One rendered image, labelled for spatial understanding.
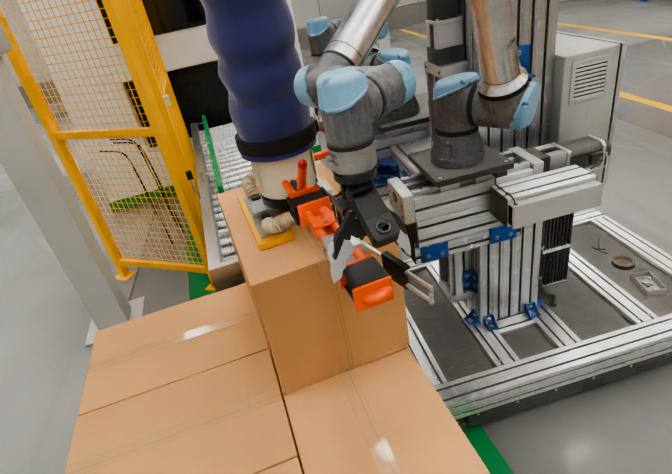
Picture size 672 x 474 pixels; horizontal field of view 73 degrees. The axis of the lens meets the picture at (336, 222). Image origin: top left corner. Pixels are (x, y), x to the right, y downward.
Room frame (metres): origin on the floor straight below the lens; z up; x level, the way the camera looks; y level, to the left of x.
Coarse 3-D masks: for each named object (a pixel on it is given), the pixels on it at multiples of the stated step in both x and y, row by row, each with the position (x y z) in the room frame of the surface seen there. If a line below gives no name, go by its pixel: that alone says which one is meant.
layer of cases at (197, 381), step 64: (192, 320) 1.31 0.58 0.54; (256, 320) 1.24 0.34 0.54; (128, 384) 1.06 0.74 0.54; (192, 384) 1.00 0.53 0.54; (256, 384) 0.96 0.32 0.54; (320, 384) 0.91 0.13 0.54; (384, 384) 0.87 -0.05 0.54; (128, 448) 0.82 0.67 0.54; (192, 448) 0.78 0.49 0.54; (256, 448) 0.75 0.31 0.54; (320, 448) 0.71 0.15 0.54; (384, 448) 0.68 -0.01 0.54; (448, 448) 0.65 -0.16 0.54
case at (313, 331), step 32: (224, 192) 1.48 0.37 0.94; (256, 256) 1.02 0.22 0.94; (288, 256) 0.99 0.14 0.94; (320, 256) 0.96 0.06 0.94; (256, 288) 0.90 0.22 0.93; (288, 288) 0.92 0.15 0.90; (320, 288) 0.94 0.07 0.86; (288, 320) 0.91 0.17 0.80; (320, 320) 0.93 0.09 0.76; (352, 320) 0.96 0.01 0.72; (384, 320) 0.98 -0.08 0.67; (288, 352) 0.91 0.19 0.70; (320, 352) 0.93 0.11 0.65; (352, 352) 0.95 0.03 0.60; (384, 352) 0.98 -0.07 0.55; (288, 384) 0.90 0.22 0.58
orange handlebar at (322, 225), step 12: (324, 156) 1.31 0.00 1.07; (288, 192) 1.09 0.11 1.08; (312, 216) 0.92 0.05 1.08; (324, 216) 0.91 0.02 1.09; (312, 228) 0.88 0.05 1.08; (324, 228) 0.90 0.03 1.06; (336, 228) 0.85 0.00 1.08; (360, 252) 0.74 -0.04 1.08; (384, 288) 0.62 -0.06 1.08; (372, 300) 0.60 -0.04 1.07; (384, 300) 0.61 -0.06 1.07
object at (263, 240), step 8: (240, 200) 1.34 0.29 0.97; (248, 200) 1.32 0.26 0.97; (248, 208) 1.26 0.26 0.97; (248, 216) 1.22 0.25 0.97; (264, 216) 1.14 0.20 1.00; (272, 216) 1.18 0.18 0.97; (248, 224) 1.19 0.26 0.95; (256, 224) 1.15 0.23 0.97; (256, 232) 1.11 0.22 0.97; (264, 232) 1.09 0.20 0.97; (280, 232) 1.08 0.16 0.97; (288, 232) 1.08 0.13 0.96; (256, 240) 1.07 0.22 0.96; (264, 240) 1.06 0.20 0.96; (272, 240) 1.05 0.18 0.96; (280, 240) 1.06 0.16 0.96; (288, 240) 1.06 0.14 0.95; (264, 248) 1.04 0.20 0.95
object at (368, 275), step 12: (348, 264) 0.69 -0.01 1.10; (360, 264) 0.68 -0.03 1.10; (372, 264) 0.68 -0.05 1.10; (348, 276) 0.65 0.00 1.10; (360, 276) 0.65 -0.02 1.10; (372, 276) 0.64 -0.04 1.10; (384, 276) 0.64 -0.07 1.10; (348, 288) 0.67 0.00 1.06; (360, 288) 0.62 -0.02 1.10; (372, 288) 0.62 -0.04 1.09; (360, 300) 0.61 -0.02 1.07
